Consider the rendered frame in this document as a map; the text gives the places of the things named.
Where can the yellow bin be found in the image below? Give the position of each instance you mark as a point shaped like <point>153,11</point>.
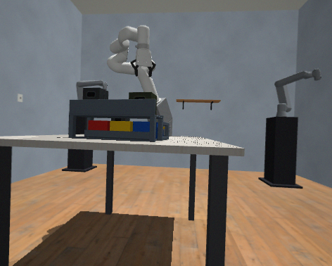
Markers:
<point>121,126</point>

